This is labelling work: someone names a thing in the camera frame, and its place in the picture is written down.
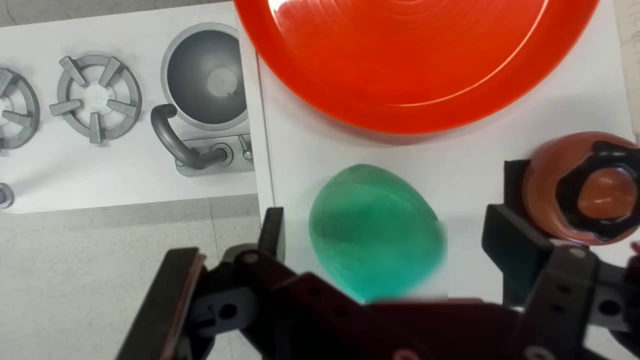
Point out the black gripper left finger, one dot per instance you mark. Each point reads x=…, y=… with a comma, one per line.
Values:
x=163, y=306

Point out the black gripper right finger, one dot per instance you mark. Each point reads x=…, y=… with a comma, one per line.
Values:
x=513, y=246

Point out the green round plushie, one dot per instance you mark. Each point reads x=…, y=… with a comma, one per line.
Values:
x=372, y=232

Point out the orange plate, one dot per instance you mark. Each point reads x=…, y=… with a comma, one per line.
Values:
x=413, y=60

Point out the black tape patch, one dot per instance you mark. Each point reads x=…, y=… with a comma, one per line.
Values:
x=513, y=182

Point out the brown toy donut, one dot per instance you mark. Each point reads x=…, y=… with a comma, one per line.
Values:
x=542, y=186

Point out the white toy stove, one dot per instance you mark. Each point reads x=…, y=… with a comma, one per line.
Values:
x=101, y=173

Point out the white tray board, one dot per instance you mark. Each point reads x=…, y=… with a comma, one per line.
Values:
x=293, y=173

